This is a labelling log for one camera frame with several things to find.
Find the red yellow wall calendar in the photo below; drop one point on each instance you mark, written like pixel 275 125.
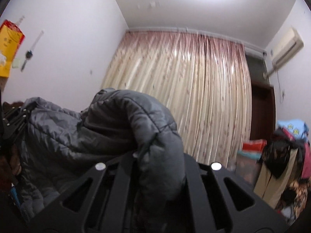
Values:
pixel 11 38

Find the white wall air conditioner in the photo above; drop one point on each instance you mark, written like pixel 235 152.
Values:
pixel 290 44

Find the curtain rail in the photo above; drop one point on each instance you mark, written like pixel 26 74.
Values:
pixel 249 47

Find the dark wooden door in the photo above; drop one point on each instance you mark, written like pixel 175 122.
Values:
pixel 263 111

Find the grey puffer jacket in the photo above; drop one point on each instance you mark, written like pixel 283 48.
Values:
pixel 59 145

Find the clear plastic storage box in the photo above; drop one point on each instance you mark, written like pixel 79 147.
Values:
pixel 247 161

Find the beige pink striped curtain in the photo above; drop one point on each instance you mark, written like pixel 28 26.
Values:
pixel 204 81

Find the pile of colourful clothes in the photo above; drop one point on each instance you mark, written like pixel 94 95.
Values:
pixel 284 178

